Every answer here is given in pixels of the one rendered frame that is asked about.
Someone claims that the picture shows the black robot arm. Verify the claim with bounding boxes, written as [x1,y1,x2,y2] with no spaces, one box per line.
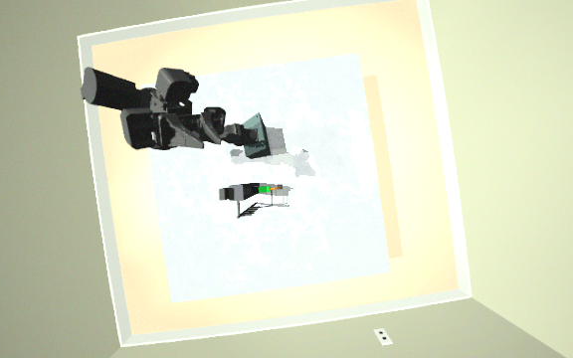
[81,67,259,146]

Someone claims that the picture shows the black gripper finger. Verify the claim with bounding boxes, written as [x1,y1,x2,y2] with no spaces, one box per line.
[200,112,221,145]
[158,113,205,149]

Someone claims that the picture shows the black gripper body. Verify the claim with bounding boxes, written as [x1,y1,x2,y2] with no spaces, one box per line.
[120,97,226,151]

